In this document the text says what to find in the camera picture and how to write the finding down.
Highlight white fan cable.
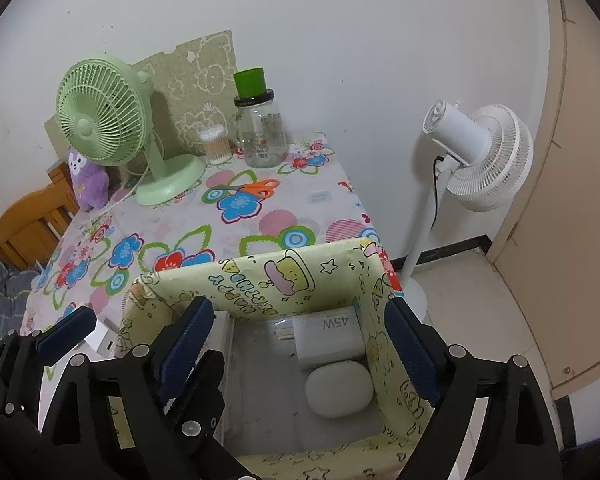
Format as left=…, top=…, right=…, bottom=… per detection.
left=102, top=157, right=153, bottom=213

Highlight orange scissors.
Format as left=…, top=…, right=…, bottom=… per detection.
left=207, top=178, right=281, bottom=199

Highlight beige door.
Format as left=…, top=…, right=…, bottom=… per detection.
left=485, top=0, right=600, bottom=401

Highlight glass jar with green lid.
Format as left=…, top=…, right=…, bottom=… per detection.
left=231, top=66, right=287, bottom=169

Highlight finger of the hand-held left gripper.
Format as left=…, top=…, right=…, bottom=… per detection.
left=162, top=349, right=227, bottom=448
left=0, top=307, right=98, bottom=433

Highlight white standing fan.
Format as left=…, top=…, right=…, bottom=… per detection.
left=395, top=100, right=535, bottom=321

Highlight green desk fan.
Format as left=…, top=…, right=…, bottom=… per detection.
left=56, top=58, right=207, bottom=206

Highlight long white box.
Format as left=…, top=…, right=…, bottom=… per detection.
left=207, top=310, right=237, bottom=448

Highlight wooden chair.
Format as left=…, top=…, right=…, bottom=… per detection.
left=0, top=161, right=81, bottom=273

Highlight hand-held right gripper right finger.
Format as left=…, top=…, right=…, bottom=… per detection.
left=384, top=299, right=563, bottom=480

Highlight white charger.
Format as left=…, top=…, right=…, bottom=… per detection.
left=275, top=305, right=367, bottom=370

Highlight black fan cable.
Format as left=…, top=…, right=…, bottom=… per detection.
left=431, top=155, right=443, bottom=231

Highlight white oval case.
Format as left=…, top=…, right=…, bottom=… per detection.
left=305, top=360, right=374, bottom=418

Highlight green patterned board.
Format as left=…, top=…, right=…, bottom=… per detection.
left=45, top=30, right=238, bottom=161

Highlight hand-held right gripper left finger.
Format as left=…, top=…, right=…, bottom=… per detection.
left=40, top=296, right=216, bottom=480

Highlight yellow cartoon storage box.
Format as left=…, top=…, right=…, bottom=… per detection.
left=115, top=239, right=436, bottom=480

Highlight grey plaid quilt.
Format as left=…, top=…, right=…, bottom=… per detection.
left=0, top=255, right=41, bottom=356

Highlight purple plush bunny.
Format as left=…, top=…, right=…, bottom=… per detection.
left=67, top=146, right=112, bottom=212

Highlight cotton swab jar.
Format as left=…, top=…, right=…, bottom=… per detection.
left=200, top=126, right=232, bottom=166

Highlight white square box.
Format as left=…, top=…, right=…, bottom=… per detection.
left=77, top=320, right=120, bottom=359

